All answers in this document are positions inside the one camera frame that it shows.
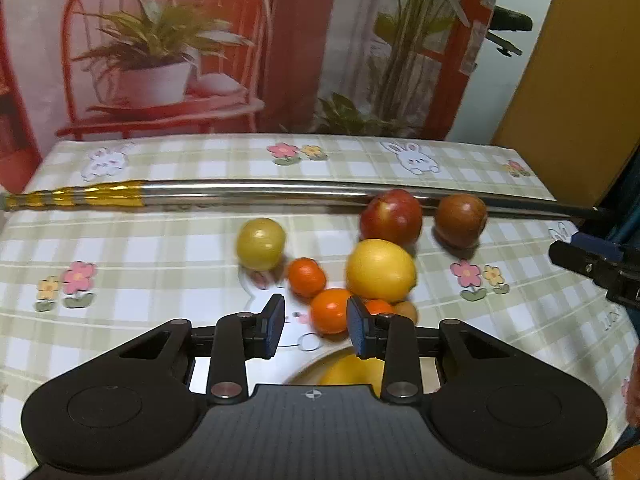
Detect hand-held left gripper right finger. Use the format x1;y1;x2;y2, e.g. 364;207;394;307
346;295;521;406

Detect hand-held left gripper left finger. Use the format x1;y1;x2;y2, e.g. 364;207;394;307
119;294;287;406

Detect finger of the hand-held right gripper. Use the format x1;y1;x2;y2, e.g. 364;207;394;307
548;232;626;286

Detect yellow plate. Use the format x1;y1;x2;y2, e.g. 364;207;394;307
290;347;388;387

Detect brown kiwi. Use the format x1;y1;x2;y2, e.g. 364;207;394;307
392;301;419;325

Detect large yellow lemon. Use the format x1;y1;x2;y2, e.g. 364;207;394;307
346;239;417;303

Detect yellow-green plum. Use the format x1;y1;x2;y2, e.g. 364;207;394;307
236;217;287;271

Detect large red apple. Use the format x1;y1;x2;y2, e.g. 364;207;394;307
360;189;425;245

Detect dark red round fruit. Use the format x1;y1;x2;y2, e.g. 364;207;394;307
433;194;488;248

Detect person's right hand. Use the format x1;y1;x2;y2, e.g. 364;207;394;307
624;347;640;428

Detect telescopic metal back scratcher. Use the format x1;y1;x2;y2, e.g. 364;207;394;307
0;179;613;223

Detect checked rabbit print tablecloth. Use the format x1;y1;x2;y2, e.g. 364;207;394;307
0;132;640;480

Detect wooden board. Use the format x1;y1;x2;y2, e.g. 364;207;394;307
490;0;640;211

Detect black saddle seat stand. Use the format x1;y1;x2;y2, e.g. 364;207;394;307
487;5;533;58

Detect printed room backdrop cloth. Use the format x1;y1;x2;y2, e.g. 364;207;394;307
0;0;506;196

